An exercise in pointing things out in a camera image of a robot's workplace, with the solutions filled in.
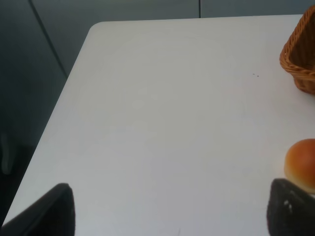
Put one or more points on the orange-red peach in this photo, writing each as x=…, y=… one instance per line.
x=299, y=165

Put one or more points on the orange wicker basket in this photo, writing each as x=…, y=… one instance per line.
x=298, y=54

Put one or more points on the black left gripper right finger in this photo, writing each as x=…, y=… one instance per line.
x=290, y=210

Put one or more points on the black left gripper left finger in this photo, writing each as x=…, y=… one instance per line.
x=51, y=215

